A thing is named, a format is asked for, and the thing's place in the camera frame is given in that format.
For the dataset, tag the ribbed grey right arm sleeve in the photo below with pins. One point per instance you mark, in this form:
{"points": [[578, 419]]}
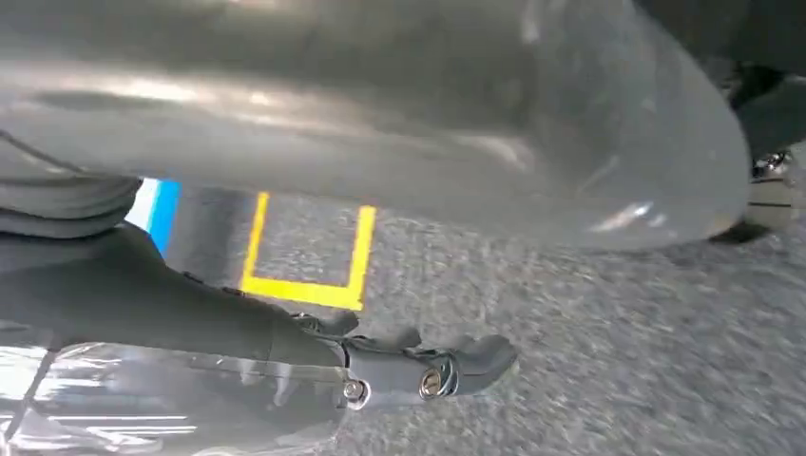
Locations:
{"points": [[63, 201]]}

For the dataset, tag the blue metal frame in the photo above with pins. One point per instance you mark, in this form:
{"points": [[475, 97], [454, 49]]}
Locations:
{"points": [[165, 211]]}

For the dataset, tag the yellow tape outline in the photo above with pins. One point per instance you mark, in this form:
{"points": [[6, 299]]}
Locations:
{"points": [[302, 291]]}

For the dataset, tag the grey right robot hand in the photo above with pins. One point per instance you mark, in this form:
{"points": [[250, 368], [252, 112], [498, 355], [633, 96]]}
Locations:
{"points": [[390, 107]]}

